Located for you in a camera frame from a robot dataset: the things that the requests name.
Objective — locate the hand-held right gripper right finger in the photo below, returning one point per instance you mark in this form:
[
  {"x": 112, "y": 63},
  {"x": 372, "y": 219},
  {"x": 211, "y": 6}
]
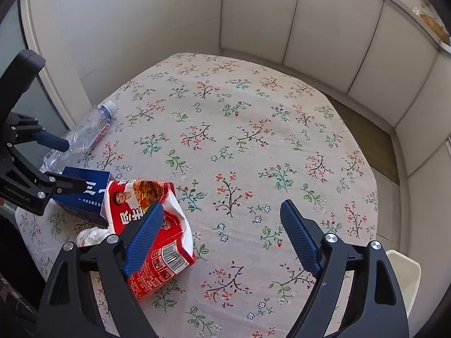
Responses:
[{"x": 301, "y": 239}]

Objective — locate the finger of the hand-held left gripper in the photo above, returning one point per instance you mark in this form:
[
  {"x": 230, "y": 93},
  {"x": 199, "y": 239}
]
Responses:
[
  {"x": 54, "y": 142},
  {"x": 67, "y": 185}
]

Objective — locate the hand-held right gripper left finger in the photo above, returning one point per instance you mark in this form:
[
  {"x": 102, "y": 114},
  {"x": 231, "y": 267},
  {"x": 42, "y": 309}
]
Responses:
[{"x": 144, "y": 239}]

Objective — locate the red snack packet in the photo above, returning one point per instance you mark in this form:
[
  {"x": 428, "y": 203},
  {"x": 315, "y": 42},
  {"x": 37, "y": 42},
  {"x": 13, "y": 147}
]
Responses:
[{"x": 169, "y": 246}]

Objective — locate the blue cardboard box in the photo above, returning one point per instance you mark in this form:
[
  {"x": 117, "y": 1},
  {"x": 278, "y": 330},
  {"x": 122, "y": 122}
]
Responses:
[{"x": 95, "y": 197}]

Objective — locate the clear plastic bottle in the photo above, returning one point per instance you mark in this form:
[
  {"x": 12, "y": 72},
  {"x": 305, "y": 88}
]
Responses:
[{"x": 88, "y": 130}]

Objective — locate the white plastic bin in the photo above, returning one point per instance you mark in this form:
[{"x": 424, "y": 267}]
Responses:
[{"x": 405, "y": 281}]

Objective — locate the frosted glass door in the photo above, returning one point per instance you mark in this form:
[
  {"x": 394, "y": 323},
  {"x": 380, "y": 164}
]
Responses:
[{"x": 53, "y": 109}]

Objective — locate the crumpled white orange wrapper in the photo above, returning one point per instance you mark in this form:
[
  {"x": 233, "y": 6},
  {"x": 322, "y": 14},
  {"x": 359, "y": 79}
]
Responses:
[{"x": 93, "y": 236}]

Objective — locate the floral tablecloth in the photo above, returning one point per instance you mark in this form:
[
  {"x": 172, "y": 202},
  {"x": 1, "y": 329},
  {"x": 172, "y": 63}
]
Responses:
[{"x": 246, "y": 130}]

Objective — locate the white cabinet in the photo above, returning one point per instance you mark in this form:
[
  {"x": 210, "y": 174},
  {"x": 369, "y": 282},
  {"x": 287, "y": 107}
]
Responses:
[{"x": 317, "y": 24}]

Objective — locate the woven basket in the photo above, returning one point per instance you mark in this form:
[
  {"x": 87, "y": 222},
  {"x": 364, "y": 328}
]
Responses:
[{"x": 435, "y": 24}]

